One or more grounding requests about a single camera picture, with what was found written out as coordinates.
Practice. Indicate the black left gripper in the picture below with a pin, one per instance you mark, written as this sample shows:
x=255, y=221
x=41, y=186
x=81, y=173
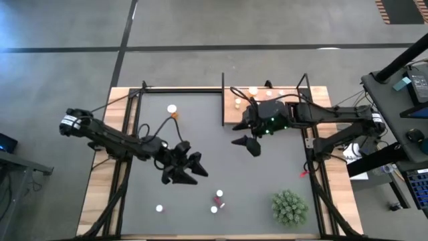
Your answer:
x=170, y=160

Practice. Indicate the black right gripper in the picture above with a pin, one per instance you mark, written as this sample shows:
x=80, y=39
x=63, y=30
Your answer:
x=267, y=115

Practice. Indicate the orange pill bottle white cap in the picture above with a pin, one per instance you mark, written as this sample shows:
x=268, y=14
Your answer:
x=172, y=108
x=253, y=90

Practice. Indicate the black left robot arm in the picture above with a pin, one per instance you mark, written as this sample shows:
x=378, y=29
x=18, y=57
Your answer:
x=110, y=138

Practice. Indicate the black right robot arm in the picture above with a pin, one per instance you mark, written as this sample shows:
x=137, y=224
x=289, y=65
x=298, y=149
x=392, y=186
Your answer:
x=334, y=114

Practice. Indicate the wooden shelf board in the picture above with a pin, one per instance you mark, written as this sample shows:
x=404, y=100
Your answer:
x=232, y=117

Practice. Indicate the black shelf clamp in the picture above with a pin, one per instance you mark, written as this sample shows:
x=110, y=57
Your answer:
x=267, y=83

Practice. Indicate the grey table mat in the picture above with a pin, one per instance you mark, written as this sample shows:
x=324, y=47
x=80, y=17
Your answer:
x=234, y=174

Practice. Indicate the green artificial plant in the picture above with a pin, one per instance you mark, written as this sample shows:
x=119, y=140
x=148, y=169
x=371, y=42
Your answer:
x=289, y=207

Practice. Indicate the white paper sheet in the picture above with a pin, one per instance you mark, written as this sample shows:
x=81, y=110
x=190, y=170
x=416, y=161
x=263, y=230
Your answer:
x=351, y=154

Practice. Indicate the black power adapter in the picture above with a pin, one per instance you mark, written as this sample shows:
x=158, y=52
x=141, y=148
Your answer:
x=372, y=149

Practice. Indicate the black desk crossbar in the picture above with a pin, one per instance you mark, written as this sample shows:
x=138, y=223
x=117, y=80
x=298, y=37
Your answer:
x=374, y=162

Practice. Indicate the clear plastic bottle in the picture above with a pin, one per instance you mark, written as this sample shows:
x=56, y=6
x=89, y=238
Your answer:
x=384, y=169

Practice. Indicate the grey side desk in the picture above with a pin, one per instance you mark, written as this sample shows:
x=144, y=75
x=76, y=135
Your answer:
x=398, y=114

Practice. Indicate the teal small box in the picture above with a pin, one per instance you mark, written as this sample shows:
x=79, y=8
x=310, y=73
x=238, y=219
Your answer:
x=401, y=83

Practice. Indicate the grey metal stand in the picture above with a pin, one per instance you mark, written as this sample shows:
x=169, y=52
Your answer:
x=23, y=162

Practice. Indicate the black computer mouse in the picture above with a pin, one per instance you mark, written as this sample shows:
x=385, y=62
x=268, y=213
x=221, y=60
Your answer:
x=414, y=135

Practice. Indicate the dark tablet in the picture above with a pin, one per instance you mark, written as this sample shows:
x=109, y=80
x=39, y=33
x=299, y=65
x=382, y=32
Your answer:
x=418, y=114

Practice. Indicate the black pole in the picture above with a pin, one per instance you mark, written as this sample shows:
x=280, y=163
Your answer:
x=401, y=58

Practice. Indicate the blue round object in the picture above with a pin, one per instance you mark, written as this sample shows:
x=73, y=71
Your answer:
x=425, y=146

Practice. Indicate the black keyboard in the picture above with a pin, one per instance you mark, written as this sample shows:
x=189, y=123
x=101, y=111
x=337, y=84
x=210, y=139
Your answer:
x=418, y=189

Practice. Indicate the black device with label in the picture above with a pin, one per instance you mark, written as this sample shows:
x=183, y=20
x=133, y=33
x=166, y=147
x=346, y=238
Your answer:
x=420, y=85

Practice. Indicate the dark monitor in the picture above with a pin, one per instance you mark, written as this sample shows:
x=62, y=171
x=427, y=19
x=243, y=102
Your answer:
x=6, y=142

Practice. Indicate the dark floor mat striped edges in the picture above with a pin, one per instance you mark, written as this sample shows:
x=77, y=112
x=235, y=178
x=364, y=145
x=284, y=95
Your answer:
x=403, y=11

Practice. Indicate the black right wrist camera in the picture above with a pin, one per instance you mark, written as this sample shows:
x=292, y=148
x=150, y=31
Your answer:
x=251, y=114

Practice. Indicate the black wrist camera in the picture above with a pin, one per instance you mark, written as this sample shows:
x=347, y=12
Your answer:
x=182, y=148
x=251, y=114

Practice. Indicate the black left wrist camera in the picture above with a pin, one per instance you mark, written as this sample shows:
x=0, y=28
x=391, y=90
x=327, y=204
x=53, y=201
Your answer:
x=182, y=148

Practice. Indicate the black aluminium table frame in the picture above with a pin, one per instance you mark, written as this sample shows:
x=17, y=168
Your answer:
x=180, y=90

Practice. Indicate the black metal shelf bracket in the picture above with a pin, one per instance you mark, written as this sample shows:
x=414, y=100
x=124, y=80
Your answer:
x=305, y=78

